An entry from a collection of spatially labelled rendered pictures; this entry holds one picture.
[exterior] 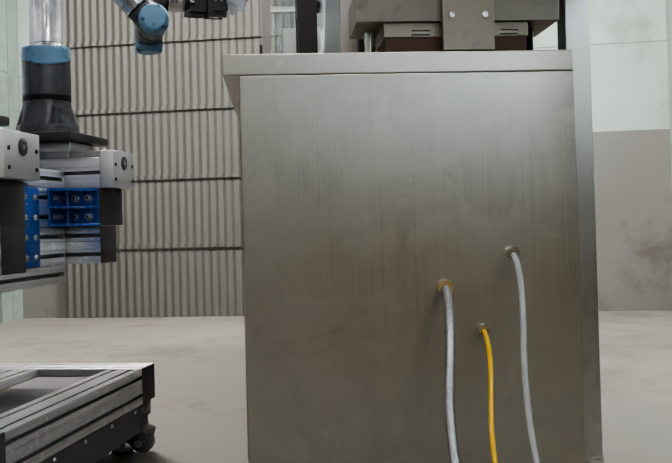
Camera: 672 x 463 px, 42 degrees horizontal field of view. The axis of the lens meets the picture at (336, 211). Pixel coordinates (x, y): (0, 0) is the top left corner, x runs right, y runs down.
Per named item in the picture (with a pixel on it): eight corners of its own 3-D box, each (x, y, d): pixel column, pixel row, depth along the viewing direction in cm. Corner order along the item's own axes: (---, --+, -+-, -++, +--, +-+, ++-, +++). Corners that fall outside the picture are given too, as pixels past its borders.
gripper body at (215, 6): (224, 20, 249) (181, 18, 245) (224, -11, 248) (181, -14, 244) (229, 17, 242) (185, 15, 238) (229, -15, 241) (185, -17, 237)
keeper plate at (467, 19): (441, 51, 169) (440, -5, 169) (492, 51, 170) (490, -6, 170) (444, 49, 167) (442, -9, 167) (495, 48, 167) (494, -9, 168)
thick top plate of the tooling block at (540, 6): (348, 39, 184) (348, 10, 184) (535, 37, 187) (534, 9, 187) (355, 22, 168) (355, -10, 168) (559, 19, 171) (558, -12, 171)
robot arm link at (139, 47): (136, 47, 230) (135, 5, 230) (133, 55, 241) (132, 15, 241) (166, 48, 232) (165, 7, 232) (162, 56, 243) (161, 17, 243)
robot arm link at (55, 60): (20, 93, 210) (18, 36, 210) (22, 101, 223) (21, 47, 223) (72, 93, 213) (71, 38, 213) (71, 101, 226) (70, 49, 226)
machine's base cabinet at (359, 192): (263, 349, 411) (258, 166, 412) (399, 344, 415) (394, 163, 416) (247, 546, 159) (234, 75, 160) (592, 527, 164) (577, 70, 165)
